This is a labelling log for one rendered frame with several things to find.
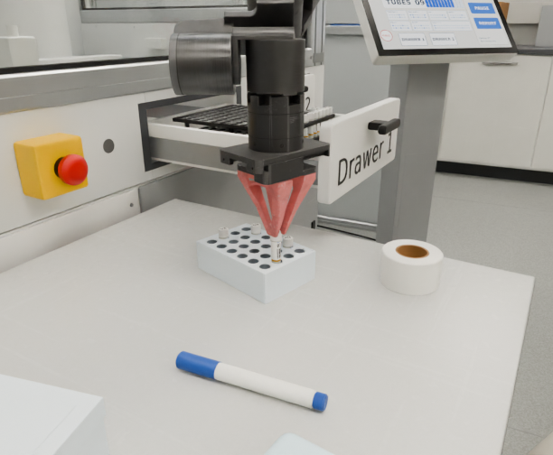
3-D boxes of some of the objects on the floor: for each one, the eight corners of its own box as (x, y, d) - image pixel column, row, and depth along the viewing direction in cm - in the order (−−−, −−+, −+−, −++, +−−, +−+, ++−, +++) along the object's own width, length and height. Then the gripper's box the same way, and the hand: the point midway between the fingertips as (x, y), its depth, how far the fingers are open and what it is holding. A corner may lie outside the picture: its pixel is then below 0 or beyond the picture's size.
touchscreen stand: (489, 324, 184) (547, 33, 144) (384, 348, 170) (417, 34, 131) (413, 266, 227) (442, 32, 188) (325, 282, 214) (336, 32, 175)
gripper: (258, 99, 43) (261, 258, 49) (335, 89, 49) (330, 230, 55) (213, 92, 47) (220, 237, 53) (288, 83, 54) (288, 214, 60)
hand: (276, 227), depth 54 cm, fingers closed, pressing on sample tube
